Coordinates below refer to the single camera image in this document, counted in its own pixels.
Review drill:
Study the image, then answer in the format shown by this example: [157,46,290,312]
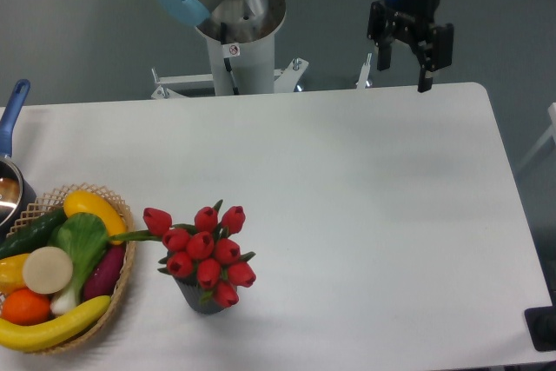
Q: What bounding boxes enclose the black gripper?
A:
[367,0,454,93]

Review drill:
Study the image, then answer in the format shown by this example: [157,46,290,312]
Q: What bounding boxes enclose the red tulip bouquet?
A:
[115,201,256,310]

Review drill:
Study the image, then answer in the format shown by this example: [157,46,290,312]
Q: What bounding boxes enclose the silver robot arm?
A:
[156,0,454,96]

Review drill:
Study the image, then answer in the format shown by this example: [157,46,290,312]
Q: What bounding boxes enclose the dark grey ribbed vase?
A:
[175,278,224,315]

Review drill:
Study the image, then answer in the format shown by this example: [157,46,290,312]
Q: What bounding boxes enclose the black device at edge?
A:
[524,306,555,352]

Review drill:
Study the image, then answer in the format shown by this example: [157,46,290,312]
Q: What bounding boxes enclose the green bok choy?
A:
[49,213,109,316]

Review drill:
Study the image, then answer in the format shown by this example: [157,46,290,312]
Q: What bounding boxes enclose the purple sweet potato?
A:
[83,245,125,301]

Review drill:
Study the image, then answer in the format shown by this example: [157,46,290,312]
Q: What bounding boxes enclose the woven wicker basket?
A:
[1,183,136,354]

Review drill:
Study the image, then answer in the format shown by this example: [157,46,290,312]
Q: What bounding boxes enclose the green cucumber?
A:
[1,208,67,259]

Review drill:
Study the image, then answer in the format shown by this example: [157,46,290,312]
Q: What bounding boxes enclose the beige round disc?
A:
[22,246,73,295]

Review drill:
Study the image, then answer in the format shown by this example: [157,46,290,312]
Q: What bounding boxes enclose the yellow bell pepper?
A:
[0,253,30,295]

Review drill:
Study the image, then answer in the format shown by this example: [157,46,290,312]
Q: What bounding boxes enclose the orange fruit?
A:
[1,288,50,326]

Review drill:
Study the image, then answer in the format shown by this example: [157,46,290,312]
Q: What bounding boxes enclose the yellow banana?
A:
[1,295,111,353]

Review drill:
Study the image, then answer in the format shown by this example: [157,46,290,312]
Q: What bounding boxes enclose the white frame at right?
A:
[516,103,555,177]

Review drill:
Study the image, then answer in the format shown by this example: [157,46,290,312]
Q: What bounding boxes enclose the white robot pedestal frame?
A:
[149,23,374,100]

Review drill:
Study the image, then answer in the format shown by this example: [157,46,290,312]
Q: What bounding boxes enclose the blue handled saucepan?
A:
[1,79,36,242]

